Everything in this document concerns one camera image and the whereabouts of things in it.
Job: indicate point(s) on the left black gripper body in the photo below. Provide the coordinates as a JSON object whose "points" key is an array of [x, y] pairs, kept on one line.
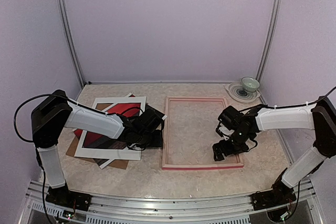
{"points": [[147, 141]]}

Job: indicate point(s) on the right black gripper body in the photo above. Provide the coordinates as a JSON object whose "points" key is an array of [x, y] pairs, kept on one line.
{"points": [[238, 145]]}

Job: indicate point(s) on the white photo mat border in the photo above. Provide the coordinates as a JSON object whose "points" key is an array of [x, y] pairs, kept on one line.
{"points": [[112, 154]]}

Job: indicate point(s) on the pink wooden picture frame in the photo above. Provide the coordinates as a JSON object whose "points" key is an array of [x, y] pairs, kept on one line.
{"points": [[189, 134]]}

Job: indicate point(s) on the red sunset sea photo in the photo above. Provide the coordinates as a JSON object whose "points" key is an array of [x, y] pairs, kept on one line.
{"points": [[110, 111]]}

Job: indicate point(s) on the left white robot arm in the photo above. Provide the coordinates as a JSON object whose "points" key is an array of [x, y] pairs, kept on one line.
{"points": [[53, 123]]}

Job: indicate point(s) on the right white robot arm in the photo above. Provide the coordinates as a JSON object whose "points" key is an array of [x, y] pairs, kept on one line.
{"points": [[307, 129]]}

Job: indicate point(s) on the white swirl pattern plate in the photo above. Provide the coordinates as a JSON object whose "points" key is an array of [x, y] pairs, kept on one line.
{"points": [[238, 93]]}

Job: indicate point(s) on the pale green ceramic bowl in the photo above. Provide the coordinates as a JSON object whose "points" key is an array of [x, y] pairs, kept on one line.
{"points": [[250, 84]]}

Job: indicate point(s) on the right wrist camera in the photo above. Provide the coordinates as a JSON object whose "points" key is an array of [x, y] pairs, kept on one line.
{"points": [[223, 132]]}

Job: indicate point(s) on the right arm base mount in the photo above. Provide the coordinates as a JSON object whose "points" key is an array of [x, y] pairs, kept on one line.
{"points": [[279, 194]]}

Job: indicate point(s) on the aluminium front rail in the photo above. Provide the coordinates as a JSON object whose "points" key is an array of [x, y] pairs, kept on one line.
{"points": [[221, 209]]}

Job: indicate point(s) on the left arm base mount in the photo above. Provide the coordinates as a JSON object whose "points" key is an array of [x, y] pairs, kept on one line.
{"points": [[64, 197]]}

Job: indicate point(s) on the right aluminium corner post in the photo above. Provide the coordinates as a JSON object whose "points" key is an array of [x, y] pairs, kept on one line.
{"points": [[269, 37]]}

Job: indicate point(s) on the aluminium corner post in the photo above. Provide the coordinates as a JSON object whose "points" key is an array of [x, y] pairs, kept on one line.
{"points": [[269, 37], [70, 42]]}

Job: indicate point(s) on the left aluminium corner post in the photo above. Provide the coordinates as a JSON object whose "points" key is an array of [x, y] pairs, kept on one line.
{"points": [[70, 42]]}

